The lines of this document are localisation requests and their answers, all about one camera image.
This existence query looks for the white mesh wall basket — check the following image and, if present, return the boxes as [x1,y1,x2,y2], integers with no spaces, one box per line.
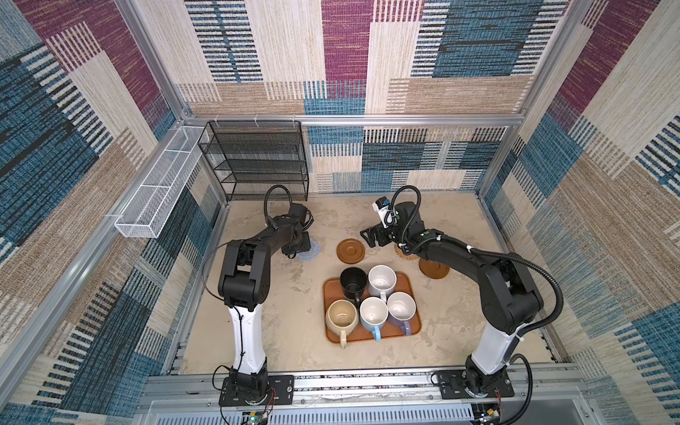
[115,127,203,238]

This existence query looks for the large brown wooden coaster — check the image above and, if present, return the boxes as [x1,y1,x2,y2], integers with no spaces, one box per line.
[419,259,450,280]

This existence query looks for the aluminium front rail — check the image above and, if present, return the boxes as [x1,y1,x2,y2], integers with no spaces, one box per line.
[136,363,590,413]

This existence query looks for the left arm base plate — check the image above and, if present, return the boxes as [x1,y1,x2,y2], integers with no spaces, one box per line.
[219,375,295,407]

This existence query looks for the white mug purple handle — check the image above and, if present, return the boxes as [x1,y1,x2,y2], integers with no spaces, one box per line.
[387,291,417,336]

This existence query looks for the black wire shelf rack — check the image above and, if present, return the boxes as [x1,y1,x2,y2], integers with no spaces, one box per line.
[198,120,310,201]

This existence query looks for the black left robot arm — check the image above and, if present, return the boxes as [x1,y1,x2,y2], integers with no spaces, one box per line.
[216,184,313,404]

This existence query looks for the brown plastic serving tray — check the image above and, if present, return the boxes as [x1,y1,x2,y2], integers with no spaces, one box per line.
[322,272,423,346]

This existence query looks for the woven rattan coaster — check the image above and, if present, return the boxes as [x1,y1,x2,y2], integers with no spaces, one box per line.
[393,244,419,261]

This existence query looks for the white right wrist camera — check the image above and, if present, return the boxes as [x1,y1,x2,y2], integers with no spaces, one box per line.
[372,197,396,228]

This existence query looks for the beige ceramic mug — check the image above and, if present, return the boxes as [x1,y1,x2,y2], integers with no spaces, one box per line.
[325,299,359,349]

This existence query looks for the black mug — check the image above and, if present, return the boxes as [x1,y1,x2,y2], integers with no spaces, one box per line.
[340,267,368,308]

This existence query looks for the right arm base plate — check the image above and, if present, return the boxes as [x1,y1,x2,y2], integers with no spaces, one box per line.
[434,368,515,400]

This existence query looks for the white mug blue handle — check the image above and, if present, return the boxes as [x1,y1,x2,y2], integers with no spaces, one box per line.
[359,297,389,341]

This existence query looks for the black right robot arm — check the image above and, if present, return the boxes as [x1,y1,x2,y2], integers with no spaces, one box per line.
[361,185,564,398]

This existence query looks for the grey-blue woven coaster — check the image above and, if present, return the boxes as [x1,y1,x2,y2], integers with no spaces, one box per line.
[296,239,321,262]

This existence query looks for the white speckled mug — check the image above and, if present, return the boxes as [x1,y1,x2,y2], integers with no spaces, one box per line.
[368,265,398,303]

